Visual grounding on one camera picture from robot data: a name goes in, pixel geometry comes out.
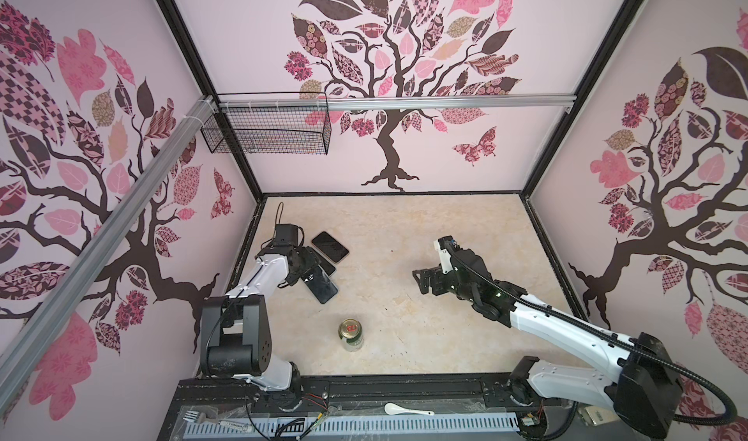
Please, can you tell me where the black smartphone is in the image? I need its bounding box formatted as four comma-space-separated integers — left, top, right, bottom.
311, 248, 336, 277
302, 265, 338, 305
312, 232, 350, 264

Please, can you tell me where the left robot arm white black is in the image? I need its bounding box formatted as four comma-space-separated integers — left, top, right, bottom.
199, 246, 319, 411

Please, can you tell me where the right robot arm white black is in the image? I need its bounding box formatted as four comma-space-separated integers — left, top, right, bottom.
412, 248, 683, 439

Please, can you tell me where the green beverage can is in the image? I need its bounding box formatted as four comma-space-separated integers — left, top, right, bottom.
338, 318, 364, 351

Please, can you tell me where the white plastic spoon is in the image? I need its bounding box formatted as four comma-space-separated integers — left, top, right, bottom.
384, 402, 436, 417

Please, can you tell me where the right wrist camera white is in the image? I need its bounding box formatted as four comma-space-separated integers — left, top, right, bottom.
434, 236, 462, 275

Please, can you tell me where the thin black camera cable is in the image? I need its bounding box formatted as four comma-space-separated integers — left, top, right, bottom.
256, 200, 305, 255

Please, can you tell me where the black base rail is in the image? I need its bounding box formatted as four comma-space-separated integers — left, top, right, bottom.
157, 372, 591, 441

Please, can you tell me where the black wire basket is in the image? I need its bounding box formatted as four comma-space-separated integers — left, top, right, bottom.
201, 90, 332, 156

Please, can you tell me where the aluminium rail left wall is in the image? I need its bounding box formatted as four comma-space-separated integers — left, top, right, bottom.
1, 95, 215, 410

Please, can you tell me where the aluminium rail wall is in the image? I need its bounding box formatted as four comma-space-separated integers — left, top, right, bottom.
1, 95, 215, 410
217, 94, 577, 111

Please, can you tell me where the white slotted cable duct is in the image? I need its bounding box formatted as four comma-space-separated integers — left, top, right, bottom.
181, 413, 519, 440

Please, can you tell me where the aluminium rail back wall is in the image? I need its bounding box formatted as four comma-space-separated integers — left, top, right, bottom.
217, 94, 577, 111

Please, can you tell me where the black corrugated cable conduit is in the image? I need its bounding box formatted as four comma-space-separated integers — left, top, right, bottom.
449, 238, 738, 427

